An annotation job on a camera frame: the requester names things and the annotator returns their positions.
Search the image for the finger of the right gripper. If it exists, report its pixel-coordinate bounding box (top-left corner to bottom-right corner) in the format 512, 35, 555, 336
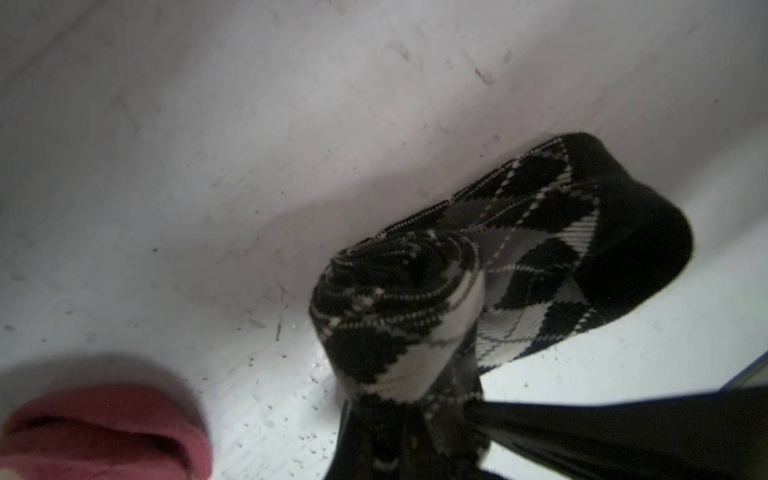
465, 386, 767, 479

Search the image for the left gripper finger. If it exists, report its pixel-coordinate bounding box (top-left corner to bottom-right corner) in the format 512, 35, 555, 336
325, 400, 384, 480

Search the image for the black grey argyle sock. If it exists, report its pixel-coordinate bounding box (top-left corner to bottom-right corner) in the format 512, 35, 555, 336
309, 133, 693, 479

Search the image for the beige maroon striped sock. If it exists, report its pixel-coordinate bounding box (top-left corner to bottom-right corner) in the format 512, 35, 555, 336
1, 384, 213, 479

